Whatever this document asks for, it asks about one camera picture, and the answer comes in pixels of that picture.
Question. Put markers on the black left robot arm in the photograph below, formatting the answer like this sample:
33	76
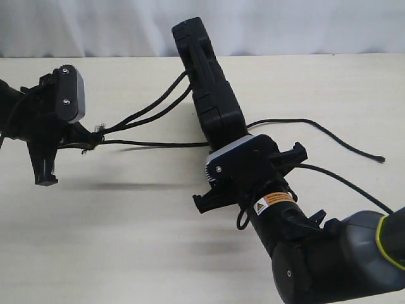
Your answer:
8	113

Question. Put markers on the black plastic carrying case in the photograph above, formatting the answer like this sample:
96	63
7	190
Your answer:
220	116

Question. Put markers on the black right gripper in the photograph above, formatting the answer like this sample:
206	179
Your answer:
229	191

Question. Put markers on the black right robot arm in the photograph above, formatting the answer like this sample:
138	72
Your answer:
313	260

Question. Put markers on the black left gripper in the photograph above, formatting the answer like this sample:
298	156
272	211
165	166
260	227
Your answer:
38	125

